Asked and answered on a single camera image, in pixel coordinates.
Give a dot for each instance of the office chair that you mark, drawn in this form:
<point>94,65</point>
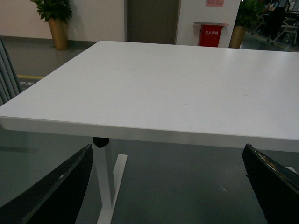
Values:
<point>288,28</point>

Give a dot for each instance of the grey stacked panels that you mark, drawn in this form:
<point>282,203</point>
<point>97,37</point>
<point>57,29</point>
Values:
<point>9,83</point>

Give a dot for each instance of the black box under table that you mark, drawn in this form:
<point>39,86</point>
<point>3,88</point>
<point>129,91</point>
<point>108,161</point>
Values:
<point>100,142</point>

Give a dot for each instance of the left potted plant gold vase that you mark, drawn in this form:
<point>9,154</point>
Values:
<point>57,14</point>

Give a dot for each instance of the red fire extinguisher box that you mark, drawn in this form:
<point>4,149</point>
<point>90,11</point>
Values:
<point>209,33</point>

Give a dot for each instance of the pink wall notice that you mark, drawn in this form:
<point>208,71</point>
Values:
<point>214,3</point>

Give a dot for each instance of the potted plant gold vase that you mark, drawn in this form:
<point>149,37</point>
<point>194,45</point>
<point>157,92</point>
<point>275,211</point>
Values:
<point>57,14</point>
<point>247,16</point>

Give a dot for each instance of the white table leg frame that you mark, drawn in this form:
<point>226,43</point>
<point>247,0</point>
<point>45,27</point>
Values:
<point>109,174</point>

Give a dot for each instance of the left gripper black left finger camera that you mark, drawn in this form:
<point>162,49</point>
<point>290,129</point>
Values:
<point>56,198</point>

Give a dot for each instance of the grey door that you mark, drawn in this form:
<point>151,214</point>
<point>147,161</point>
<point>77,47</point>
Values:
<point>152,21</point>

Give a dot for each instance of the right potted plant gold vase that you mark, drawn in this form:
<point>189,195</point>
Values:
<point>247,16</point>

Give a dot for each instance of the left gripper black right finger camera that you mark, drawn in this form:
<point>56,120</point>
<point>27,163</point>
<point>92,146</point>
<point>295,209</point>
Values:
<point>275,186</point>

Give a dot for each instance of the seated person in black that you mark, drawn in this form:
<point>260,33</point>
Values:
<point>275,20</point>

